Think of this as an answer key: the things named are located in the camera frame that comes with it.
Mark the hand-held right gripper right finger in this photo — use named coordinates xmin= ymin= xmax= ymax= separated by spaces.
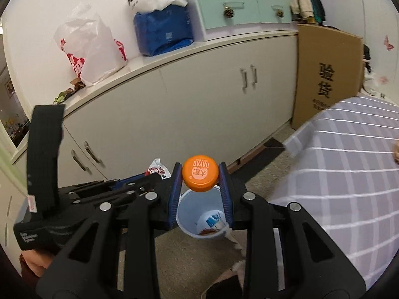
xmin=218 ymin=163 xmax=367 ymax=299

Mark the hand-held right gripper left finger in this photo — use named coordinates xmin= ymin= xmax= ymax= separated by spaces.
xmin=37 ymin=163 xmax=183 ymax=299

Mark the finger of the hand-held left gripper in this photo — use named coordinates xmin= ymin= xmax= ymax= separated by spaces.
xmin=65 ymin=177 xmax=148 ymax=195
xmin=73 ymin=172 xmax=171 ymax=208

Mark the red and white wrapper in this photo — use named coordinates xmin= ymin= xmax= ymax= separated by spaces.
xmin=146 ymin=158 xmax=172 ymax=181

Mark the white plastic cup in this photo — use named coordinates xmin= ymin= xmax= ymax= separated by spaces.
xmin=175 ymin=185 xmax=233 ymax=240

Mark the orange bottle cap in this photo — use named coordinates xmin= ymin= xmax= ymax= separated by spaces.
xmin=182 ymin=155 xmax=220 ymax=193

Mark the person's left hand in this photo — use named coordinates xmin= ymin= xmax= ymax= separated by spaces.
xmin=19 ymin=252 xmax=55 ymax=278

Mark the blue and white wrapper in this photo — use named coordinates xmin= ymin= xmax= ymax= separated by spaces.
xmin=204 ymin=213 xmax=226 ymax=229

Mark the olive crumpled wrapper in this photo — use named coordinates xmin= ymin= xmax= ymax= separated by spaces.
xmin=54 ymin=89 xmax=76 ymax=104

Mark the long white cabinet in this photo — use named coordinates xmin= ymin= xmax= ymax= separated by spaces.
xmin=12 ymin=31 xmax=300 ymax=200

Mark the grey checked bed sheet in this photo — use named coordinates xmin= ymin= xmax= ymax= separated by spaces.
xmin=268 ymin=95 xmax=399 ymax=290

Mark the white red printed plastic bag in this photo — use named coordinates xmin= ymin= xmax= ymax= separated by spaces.
xmin=54 ymin=2 xmax=128 ymax=86

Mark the blue bag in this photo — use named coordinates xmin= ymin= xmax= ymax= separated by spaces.
xmin=133 ymin=4 xmax=194 ymax=57

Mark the large cardboard box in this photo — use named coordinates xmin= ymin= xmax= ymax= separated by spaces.
xmin=291 ymin=23 xmax=365 ymax=130

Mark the crumpled white bag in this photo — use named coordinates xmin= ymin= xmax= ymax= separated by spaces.
xmin=362 ymin=70 xmax=380 ymax=97

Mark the black bag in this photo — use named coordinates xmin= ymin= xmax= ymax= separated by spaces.
xmin=362 ymin=45 xmax=373 ymax=72

